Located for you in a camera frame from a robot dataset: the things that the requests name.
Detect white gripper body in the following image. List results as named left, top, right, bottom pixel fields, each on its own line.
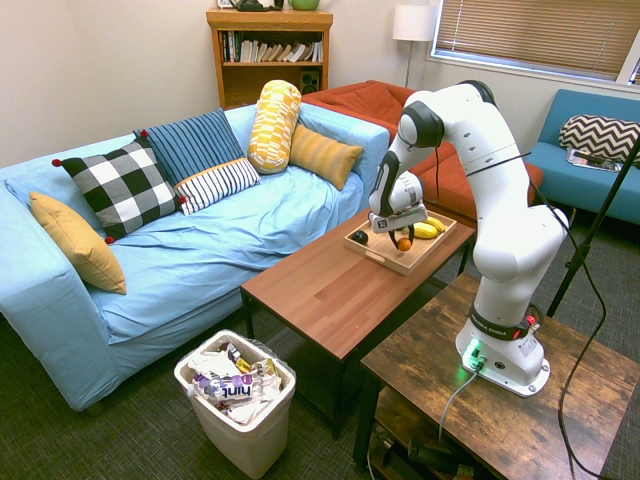
left=369, top=201, right=429, bottom=236

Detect light wooden tray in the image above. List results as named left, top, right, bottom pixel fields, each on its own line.
left=342, top=207, right=459, bottom=278

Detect reddish wooden coffee table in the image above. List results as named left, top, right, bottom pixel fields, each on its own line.
left=239, top=208, right=477, bottom=441

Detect mustard striped pillow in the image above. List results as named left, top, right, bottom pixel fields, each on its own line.
left=288, top=123, right=365, bottom=192

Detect yellow patterned bolster pillow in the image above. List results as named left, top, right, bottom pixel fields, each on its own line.
left=246, top=79, right=303, bottom=175

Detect teal blue couch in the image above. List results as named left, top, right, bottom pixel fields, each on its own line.
left=524, top=88, right=640, bottom=227

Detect white navy striped pillow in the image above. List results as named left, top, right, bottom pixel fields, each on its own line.
left=173, top=157, right=262, bottom=217

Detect light blue sofa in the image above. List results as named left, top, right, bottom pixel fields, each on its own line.
left=0, top=102, right=391, bottom=413

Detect black tripod stand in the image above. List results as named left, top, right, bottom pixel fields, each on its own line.
left=544, top=148, right=640, bottom=320

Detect wooden bookshelf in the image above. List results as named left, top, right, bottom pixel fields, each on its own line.
left=205, top=8, right=335, bottom=111

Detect magazine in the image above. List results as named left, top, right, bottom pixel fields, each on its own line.
left=565, top=147, right=625, bottom=174

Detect white floor lamp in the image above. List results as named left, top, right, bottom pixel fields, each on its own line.
left=391, top=4, right=440, bottom=91

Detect rustic dark wooden table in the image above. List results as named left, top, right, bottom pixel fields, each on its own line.
left=351, top=271, right=640, bottom=480

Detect row of books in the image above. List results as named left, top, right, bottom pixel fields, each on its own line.
left=221, top=30, right=324, bottom=65

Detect black white chevron pillow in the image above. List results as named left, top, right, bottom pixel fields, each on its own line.
left=558, top=113, right=640, bottom=167

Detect crumpled wrappers and paper trash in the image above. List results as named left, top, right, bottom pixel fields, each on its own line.
left=187, top=342, right=285, bottom=420

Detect blue striped pillow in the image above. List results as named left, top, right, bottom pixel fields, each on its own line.
left=132, top=107, right=247, bottom=188

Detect brown window blinds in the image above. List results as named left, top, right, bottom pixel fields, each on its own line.
left=431, top=0, right=640, bottom=84

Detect white plastic trash bin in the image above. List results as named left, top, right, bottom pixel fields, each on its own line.
left=173, top=328, right=298, bottom=480

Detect black white checkered pillow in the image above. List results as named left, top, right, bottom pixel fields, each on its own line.
left=51, top=129, right=188, bottom=246

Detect plain mustard pillow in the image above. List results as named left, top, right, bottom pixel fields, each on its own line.
left=28, top=191, right=128, bottom=296

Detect grey cable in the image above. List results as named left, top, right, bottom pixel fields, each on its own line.
left=437, top=366, right=482, bottom=443

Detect black cable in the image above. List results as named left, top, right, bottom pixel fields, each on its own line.
left=433, top=139, right=609, bottom=480

